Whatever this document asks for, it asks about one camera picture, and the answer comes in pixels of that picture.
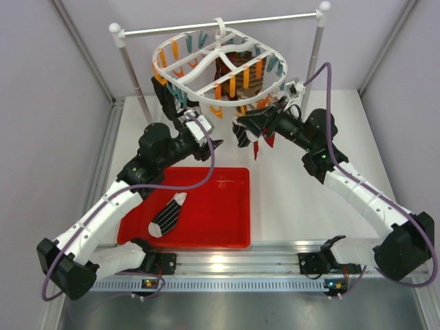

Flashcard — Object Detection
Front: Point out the white clip sock hanger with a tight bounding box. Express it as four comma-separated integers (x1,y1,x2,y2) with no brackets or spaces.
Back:
152,17,287,118

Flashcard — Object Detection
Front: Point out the white drying rack stand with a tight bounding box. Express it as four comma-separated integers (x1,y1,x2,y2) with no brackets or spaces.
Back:
109,1,331,124

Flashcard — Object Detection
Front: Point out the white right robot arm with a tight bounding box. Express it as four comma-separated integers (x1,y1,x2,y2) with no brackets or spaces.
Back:
237,98,436,281

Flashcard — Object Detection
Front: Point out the hanging black striped sock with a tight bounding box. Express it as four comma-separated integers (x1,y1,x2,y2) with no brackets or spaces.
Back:
151,77,188,131

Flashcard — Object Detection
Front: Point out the black white striped sock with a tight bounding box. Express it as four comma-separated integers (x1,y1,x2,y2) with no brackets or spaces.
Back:
148,192,187,239
232,121,258,148

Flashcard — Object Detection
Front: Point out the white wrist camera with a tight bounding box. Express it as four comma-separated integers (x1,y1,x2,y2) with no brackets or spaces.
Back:
283,80,306,101
184,110,214,146

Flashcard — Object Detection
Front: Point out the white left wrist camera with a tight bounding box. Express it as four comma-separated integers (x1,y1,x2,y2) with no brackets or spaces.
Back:
184,110,214,146

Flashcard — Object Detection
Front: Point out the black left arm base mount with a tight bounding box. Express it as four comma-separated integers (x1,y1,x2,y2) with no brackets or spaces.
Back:
119,252,177,275

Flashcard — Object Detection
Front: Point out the hanging brown striped sock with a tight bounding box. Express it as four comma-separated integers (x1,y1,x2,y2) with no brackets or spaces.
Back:
232,52,264,99

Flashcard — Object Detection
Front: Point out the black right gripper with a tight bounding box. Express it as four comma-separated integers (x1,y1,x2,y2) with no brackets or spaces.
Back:
239,96,316,153

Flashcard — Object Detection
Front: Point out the red plastic tray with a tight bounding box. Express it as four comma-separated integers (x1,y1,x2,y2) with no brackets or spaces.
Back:
117,167,250,248

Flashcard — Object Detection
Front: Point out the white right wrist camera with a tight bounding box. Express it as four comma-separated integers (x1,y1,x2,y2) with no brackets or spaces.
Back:
283,80,306,101

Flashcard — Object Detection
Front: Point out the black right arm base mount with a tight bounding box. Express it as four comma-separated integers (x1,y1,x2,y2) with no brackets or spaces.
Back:
298,252,330,277

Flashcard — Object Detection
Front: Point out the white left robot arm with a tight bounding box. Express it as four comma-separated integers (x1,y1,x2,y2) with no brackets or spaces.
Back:
36,119,222,302

